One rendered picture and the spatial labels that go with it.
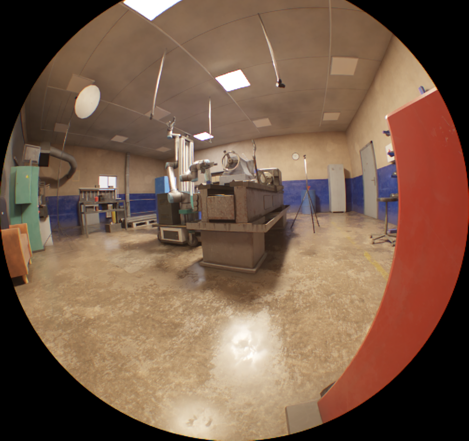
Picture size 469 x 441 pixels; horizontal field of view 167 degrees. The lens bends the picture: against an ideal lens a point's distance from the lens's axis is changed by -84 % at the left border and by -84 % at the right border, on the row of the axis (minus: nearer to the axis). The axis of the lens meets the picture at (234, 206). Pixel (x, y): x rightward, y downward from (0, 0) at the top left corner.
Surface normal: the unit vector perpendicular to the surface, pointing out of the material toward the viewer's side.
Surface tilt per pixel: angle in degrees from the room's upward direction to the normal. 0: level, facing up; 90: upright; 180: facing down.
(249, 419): 0
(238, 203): 90
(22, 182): 90
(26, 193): 90
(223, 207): 90
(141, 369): 0
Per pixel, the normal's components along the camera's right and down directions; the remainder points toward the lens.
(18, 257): 0.91, -0.03
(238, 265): -0.40, 0.07
